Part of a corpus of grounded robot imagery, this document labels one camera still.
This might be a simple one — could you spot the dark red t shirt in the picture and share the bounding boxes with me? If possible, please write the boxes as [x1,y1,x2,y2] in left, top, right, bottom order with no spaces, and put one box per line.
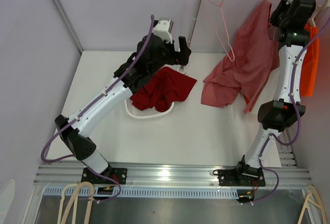
[130,67,197,113]

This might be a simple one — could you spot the pink wire hanger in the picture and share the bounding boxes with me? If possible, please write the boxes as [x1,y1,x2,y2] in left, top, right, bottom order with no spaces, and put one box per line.
[205,0,236,62]

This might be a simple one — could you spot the pink t shirt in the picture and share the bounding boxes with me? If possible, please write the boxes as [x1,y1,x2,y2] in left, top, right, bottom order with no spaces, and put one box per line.
[201,0,279,114]

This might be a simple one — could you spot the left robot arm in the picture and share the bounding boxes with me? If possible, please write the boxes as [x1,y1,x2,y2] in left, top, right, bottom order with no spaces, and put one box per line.
[55,34,191,183]

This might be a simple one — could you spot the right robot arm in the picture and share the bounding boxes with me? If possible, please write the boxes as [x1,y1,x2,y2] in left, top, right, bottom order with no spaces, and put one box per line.
[230,0,316,186]

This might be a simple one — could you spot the orange t shirt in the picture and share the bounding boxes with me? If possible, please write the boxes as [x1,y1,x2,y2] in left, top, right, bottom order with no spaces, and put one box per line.
[300,37,319,97]

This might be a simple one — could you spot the right beige hanger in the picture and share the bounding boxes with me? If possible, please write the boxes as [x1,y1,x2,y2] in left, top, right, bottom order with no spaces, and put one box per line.
[297,185,327,224]

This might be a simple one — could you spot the white perforated plastic basket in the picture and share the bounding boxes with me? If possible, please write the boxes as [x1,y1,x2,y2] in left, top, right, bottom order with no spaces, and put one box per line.
[125,99,174,120]

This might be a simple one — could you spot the left beige hangers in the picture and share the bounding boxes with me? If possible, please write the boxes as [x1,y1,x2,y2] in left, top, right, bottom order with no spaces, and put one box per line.
[57,182,95,224]

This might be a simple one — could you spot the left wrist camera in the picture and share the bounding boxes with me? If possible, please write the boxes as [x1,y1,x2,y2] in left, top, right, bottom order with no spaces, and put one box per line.
[153,18,174,44]

